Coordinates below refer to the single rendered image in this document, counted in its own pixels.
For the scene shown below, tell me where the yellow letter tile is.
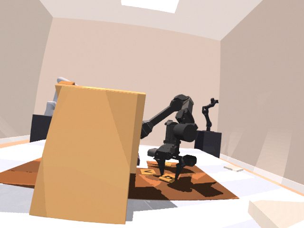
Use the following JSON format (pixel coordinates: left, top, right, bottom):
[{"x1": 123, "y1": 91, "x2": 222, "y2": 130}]
[{"x1": 140, "y1": 169, "x2": 156, "y2": 175}]

